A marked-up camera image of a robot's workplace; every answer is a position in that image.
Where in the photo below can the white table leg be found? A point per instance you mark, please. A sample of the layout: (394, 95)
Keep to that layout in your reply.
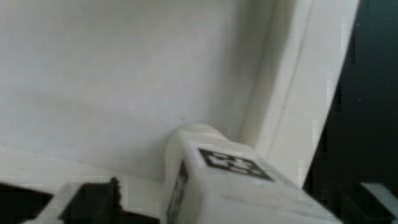
(224, 188)

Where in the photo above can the white square tabletop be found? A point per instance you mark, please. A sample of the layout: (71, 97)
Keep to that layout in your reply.
(122, 67)

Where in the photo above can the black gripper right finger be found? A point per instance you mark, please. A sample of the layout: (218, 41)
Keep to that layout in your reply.
(385, 198)

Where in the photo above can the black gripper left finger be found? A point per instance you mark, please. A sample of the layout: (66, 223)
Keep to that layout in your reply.
(85, 204)

